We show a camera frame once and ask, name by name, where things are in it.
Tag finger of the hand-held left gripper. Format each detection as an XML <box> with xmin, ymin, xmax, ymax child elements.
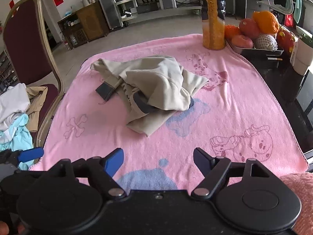
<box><xmin>17</xmin><ymin>147</ymin><xmax>44</xmax><ymax>163</ymax></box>

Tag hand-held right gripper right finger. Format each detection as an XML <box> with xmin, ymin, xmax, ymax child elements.
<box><xmin>191</xmin><ymin>147</ymin><xmax>272</xmax><ymax>200</ymax></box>

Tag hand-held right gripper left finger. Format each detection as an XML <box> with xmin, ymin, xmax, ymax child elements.
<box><xmin>50</xmin><ymin>147</ymin><xmax>128</xmax><ymax>199</ymax></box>

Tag beige sweatshirt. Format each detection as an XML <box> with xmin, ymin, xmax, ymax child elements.
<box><xmin>90</xmin><ymin>56</ymin><xmax>211</xmax><ymax>137</ymax></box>

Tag light blue garment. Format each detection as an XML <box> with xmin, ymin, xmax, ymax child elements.
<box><xmin>0</xmin><ymin>114</ymin><xmax>35</xmax><ymax>170</ymax></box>

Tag pink printed blanket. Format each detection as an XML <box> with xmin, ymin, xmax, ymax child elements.
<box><xmin>29</xmin><ymin>33</ymin><xmax>309</xmax><ymax>191</ymax></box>

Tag white garment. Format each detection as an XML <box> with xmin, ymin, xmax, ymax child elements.
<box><xmin>0</xmin><ymin>83</ymin><xmax>31</xmax><ymax>131</ymax></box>

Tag khaki garment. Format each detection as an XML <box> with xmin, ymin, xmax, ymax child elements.
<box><xmin>26</xmin><ymin>86</ymin><xmax>49</xmax><ymax>133</ymax></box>

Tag maroon banquet chair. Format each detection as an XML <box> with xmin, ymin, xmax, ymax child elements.
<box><xmin>2</xmin><ymin>0</ymin><xmax>65</xmax><ymax>150</ymax></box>

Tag pale red apple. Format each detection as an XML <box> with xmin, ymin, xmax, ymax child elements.
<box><xmin>231</xmin><ymin>34</ymin><xmax>254</xmax><ymax>49</ymax></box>

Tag metal fruit tray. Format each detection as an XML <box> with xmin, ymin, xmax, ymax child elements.
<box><xmin>226</xmin><ymin>39</ymin><xmax>285</xmax><ymax>55</ymax></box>

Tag orange juice bottle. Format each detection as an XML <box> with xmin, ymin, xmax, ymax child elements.
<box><xmin>199</xmin><ymin>0</ymin><xmax>226</xmax><ymax>50</ymax></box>

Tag small tangerine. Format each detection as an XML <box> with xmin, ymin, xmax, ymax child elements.
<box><xmin>224</xmin><ymin>25</ymin><xmax>241</xmax><ymax>40</ymax></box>

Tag fruit in white foam net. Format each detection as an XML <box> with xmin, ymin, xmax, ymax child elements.
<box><xmin>254</xmin><ymin>34</ymin><xmax>278</xmax><ymax>51</ymax></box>

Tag wooden cabinet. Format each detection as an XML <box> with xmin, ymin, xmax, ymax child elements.
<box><xmin>57</xmin><ymin>1</ymin><xmax>110</xmax><ymax>50</ymax></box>

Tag white coffee cup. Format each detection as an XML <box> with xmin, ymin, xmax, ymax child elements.
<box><xmin>290</xmin><ymin>33</ymin><xmax>313</xmax><ymax>76</ymax></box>

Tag dragon fruit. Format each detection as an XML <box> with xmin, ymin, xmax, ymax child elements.
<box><xmin>276</xmin><ymin>26</ymin><xmax>299</xmax><ymax>53</ymax></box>

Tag large bumpy orange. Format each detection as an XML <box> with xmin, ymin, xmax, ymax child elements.
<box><xmin>252</xmin><ymin>10</ymin><xmax>280</xmax><ymax>35</ymax></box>

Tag tall grey cabinet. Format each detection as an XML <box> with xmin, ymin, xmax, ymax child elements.
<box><xmin>94</xmin><ymin>0</ymin><xmax>124</xmax><ymax>30</ymax></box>

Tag long metal shelf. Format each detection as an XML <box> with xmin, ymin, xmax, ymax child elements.
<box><xmin>115</xmin><ymin>0</ymin><xmax>203</xmax><ymax>21</ymax></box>

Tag grey speaker box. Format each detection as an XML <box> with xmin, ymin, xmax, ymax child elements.
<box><xmin>159</xmin><ymin>0</ymin><xmax>177</xmax><ymax>9</ymax></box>

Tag black cabinet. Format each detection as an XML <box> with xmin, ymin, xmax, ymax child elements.
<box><xmin>235</xmin><ymin>0</ymin><xmax>267</xmax><ymax>20</ymax></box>

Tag green towel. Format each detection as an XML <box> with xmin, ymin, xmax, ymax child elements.
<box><xmin>292</xmin><ymin>0</ymin><xmax>303</xmax><ymax>23</ymax></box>

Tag chrome frame chair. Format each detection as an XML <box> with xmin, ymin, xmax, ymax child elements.
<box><xmin>265</xmin><ymin>0</ymin><xmax>302</xmax><ymax>22</ymax></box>

